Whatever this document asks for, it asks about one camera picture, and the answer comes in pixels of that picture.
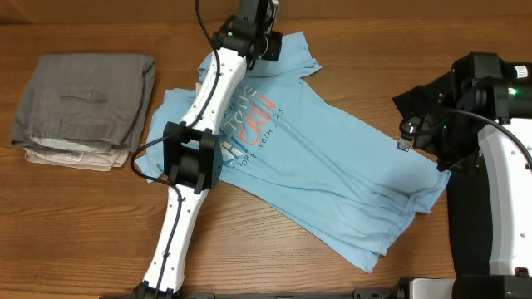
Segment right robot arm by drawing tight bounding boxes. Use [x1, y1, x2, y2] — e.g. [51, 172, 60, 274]
[353, 52, 531, 299]

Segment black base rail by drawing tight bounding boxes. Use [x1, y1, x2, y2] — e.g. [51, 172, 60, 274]
[106, 286, 396, 299]

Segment black garment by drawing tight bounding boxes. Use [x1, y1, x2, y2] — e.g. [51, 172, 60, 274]
[392, 81, 492, 276]

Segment folded grey trousers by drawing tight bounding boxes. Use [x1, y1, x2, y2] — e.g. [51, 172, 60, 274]
[11, 53, 156, 154]

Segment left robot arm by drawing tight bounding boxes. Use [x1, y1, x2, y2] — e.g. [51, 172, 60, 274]
[132, 0, 283, 299]

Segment folded beige garment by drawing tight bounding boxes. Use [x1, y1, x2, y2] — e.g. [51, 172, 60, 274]
[25, 148, 129, 172]

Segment light blue printed t-shirt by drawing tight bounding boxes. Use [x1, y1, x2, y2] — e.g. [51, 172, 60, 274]
[135, 31, 451, 274]

